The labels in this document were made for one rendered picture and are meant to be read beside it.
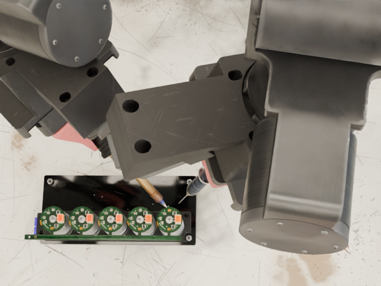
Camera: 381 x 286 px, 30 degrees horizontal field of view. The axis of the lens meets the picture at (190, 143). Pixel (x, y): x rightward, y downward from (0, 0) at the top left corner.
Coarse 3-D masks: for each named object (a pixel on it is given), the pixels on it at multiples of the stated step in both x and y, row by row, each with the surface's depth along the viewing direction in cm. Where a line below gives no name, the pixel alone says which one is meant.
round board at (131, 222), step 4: (136, 208) 68; (144, 208) 68; (132, 212) 68; (136, 212) 68; (140, 212) 68; (144, 212) 68; (148, 212) 68; (128, 216) 68; (132, 216) 68; (136, 216) 68; (144, 216) 68; (152, 216) 68; (128, 220) 68; (132, 220) 68; (144, 220) 68; (152, 220) 68; (128, 224) 68; (132, 224) 68; (136, 224) 68; (140, 224) 68; (144, 224) 68; (148, 224) 68; (132, 228) 68; (136, 228) 68; (144, 228) 68; (148, 228) 68
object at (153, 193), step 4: (140, 180) 65; (144, 180) 65; (140, 184) 66; (144, 184) 65; (148, 184) 65; (144, 188) 66; (148, 188) 65; (152, 188) 66; (148, 192) 66; (152, 192) 66; (156, 192) 66; (152, 196) 66; (156, 196) 66; (160, 196) 66; (156, 200) 66; (160, 200) 66
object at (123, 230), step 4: (108, 216) 68; (112, 216) 68; (124, 216) 70; (108, 220) 68; (112, 220) 68; (124, 220) 69; (124, 224) 69; (120, 228) 68; (124, 228) 70; (128, 228) 72; (116, 232) 69; (120, 232) 70; (124, 232) 71
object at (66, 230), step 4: (52, 216) 68; (68, 216) 70; (52, 220) 68; (68, 220) 70; (68, 224) 70; (52, 228) 68; (64, 228) 69; (68, 228) 70; (56, 232) 69; (60, 232) 69; (64, 232) 70; (68, 232) 71
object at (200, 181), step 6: (204, 168) 58; (198, 174) 58; (204, 174) 57; (192, 180) 60; (198, 180) 58; (204, 180) 57; (192, 186) 60; (198, 186) 59; (204, 186) 59; (192, 192) 61
